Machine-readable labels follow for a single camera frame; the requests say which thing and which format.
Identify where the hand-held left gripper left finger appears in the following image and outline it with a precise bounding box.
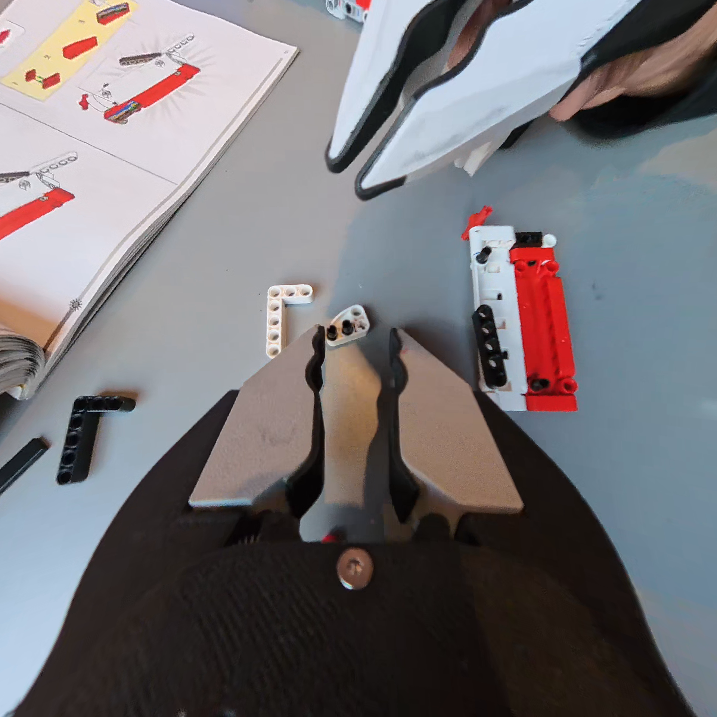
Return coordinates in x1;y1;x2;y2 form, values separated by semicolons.
188;326;327;521

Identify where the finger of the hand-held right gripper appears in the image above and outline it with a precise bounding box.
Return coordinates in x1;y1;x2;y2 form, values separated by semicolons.
354;0;642;201
326;0;466;174

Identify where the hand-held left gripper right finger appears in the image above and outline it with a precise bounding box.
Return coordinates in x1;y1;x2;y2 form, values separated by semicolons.
379;328;525;526

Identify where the small white curved brick piece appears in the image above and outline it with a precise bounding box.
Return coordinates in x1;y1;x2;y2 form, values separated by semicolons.
325;304;372;348

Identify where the person's right hand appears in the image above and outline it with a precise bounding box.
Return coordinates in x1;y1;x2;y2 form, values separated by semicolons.
549;4;717;123

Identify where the multicoloured toy brick car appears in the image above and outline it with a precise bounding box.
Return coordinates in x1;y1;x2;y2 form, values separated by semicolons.
325;0;373;23

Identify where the white L-shaped brick beam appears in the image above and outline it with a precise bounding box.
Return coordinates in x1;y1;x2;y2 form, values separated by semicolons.
266;284;314;359

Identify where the black straight brick beam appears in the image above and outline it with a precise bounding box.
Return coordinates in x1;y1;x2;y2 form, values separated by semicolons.
472;304;512;390

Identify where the small red connector pin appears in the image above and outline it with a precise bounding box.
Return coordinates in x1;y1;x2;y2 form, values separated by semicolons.
461;205;494;240

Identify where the red and white brick panel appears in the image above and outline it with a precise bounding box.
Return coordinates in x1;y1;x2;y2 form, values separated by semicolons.
468;226;579;413

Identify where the black L-shaped brick beam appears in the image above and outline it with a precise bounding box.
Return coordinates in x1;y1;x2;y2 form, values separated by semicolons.
56;395;137;485

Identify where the black flat brick bar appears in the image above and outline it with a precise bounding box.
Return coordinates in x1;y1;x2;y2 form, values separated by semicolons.
0;437;50;494

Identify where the open instruction booklet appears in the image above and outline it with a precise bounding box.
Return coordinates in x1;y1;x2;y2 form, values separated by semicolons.
0;0;299;401

